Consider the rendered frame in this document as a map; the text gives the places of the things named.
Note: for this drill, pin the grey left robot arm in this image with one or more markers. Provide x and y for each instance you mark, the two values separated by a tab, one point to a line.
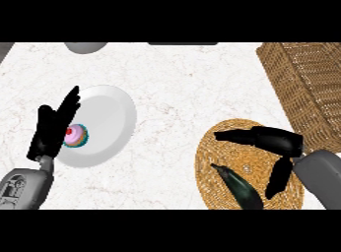
24	187

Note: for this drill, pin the brown wicker basket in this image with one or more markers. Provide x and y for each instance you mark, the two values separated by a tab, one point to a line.
314	92

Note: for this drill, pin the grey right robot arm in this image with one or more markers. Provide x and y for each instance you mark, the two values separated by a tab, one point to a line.
329	179

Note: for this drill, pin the white round plate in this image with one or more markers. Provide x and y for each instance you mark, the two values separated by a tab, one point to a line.
99	126

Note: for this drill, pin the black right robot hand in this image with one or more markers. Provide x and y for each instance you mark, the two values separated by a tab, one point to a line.
274	139

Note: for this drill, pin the grey rounded object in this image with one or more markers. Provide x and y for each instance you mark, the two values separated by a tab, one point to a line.
85	47

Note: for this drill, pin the pink frosted cupcake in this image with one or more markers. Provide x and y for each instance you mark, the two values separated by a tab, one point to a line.
77	136

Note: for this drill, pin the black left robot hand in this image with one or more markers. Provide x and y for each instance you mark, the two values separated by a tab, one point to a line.
50	130

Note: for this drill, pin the round woven straw placemat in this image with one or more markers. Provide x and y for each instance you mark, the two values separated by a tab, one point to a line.
236	157

